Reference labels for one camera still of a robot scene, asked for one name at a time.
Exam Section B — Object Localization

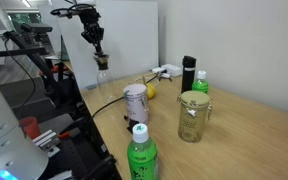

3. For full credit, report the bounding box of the small connector plug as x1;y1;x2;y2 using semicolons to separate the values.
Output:
161;73;170;79

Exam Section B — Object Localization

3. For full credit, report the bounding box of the black camera on stand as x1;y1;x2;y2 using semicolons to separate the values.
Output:
21;23;52;33

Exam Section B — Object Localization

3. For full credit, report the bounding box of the small yellow pumpkin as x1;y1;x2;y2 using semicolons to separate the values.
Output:
146;83;156;99

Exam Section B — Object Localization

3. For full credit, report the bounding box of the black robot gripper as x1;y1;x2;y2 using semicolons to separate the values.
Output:
79;9;104;53

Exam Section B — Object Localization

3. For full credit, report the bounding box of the white backdrop board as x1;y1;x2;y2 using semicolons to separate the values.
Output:
57;0;159;89

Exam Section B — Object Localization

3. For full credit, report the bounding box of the white foreground robot base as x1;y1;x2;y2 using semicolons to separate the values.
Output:
0;92;49;180

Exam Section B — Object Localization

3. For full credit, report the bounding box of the large green tea bottle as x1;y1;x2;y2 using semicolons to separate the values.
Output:
127;123;158;180

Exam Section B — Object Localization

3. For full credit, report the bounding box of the red plastic cup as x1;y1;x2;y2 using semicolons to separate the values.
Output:
19;116;41;139

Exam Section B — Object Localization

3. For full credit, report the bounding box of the black thick cable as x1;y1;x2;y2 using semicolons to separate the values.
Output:
91;73;160;120

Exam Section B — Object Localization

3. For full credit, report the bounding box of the small silver lid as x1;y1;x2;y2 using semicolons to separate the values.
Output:
93;54;110;58

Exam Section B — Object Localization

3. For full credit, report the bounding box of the pink tin canister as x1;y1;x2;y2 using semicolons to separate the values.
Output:
123;84;148;124

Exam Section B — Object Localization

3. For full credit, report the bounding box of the white power adapter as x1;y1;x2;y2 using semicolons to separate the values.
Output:
151;67;165;74

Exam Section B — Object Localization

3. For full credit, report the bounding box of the white power strip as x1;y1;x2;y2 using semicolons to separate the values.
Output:
162;64;182;77

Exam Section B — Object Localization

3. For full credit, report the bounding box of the black tall thermos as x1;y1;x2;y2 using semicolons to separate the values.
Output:
181;56;196;92

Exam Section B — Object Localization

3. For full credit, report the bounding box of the small green tea bottle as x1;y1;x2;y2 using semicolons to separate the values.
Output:
192;70;208;93

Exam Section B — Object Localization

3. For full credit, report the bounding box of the aluminium bracket block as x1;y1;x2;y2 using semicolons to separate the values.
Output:
33;130;60;158

